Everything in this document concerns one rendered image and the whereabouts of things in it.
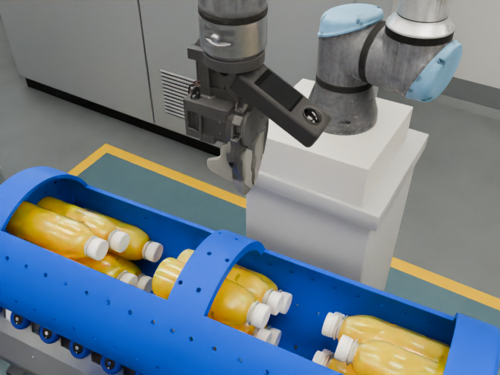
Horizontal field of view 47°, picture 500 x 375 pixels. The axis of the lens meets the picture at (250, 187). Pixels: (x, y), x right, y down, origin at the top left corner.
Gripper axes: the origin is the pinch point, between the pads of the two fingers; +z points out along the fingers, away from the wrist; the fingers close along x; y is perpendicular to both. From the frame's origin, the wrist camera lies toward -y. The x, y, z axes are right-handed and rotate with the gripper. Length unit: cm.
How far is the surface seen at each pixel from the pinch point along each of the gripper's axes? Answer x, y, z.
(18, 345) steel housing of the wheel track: 12, 47, 52
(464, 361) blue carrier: 1.1, -32.6, 17.4
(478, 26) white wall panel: -277, -7, 91
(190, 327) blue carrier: 10.2, 4.9, 21.8
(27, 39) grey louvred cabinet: -167, 228, 102
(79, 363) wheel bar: 11, 31, 48
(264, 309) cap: 0.9, -3.1, 23.8
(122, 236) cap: -5.0, 29.4, 27.5
